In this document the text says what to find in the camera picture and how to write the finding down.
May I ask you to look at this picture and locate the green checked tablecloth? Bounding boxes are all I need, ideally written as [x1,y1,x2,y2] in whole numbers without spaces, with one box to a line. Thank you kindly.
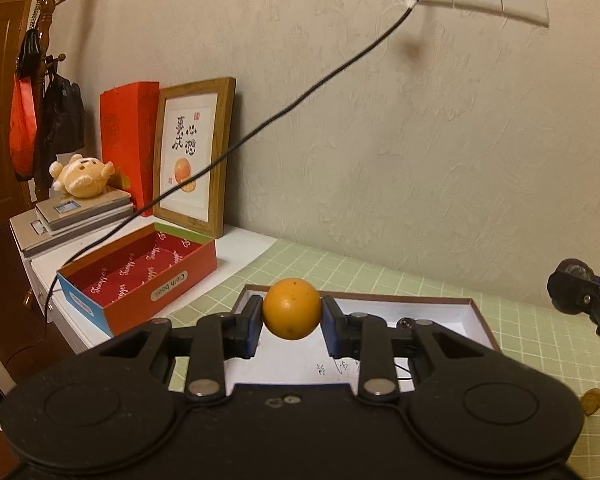
[170,237,600,476]

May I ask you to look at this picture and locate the yellow plush toy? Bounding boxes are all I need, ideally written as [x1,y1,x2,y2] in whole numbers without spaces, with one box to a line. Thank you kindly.
[49,154,117,198]

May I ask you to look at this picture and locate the small black bag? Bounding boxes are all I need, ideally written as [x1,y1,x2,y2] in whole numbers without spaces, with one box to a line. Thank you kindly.
[16,27,43,78]

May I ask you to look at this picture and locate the black power cable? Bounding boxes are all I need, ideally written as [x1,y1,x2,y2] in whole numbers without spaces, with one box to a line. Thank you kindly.
[44,0,428,323]

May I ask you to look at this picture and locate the red open cardboard box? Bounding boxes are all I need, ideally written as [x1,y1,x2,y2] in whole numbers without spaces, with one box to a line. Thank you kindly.
[56,222,218,338]

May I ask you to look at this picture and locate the wooden coat rack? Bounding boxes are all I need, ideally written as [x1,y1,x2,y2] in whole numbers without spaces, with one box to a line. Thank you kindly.
[15,0,81,201]

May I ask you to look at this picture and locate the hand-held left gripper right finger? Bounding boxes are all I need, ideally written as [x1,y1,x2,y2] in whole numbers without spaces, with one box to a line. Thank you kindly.
[321,296,508,406]

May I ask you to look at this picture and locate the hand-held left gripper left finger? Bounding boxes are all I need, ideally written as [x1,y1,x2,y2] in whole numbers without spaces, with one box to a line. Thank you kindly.
[87,294,266,403]

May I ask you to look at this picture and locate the large silver digital scale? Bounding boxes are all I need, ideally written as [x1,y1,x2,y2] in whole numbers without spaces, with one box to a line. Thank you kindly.
[9,205,141,259]

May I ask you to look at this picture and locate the red bag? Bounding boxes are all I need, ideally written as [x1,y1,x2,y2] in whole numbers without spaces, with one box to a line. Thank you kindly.
[8,74,40,182]

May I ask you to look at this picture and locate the wooden framed calligraphy picture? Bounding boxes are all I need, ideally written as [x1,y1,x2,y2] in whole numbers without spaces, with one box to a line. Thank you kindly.
[152,77,237,239]

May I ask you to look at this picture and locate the small silver digital scale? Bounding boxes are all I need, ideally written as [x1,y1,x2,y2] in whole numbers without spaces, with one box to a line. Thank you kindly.
[34,187,135,236]

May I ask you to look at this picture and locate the red paper envelope box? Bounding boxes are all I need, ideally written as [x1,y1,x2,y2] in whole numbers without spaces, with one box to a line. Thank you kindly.
[99,81,161,218]

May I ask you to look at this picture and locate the shallow white cardboard box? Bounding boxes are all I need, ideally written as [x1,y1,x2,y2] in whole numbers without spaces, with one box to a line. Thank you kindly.
[170,284,501,396]

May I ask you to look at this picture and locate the large orange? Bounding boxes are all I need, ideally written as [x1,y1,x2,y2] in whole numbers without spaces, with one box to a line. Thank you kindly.
[262,277,323,341]

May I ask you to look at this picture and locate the large black bag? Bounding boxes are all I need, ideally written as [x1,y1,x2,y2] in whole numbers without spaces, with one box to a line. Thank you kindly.
[34,74,86,186]

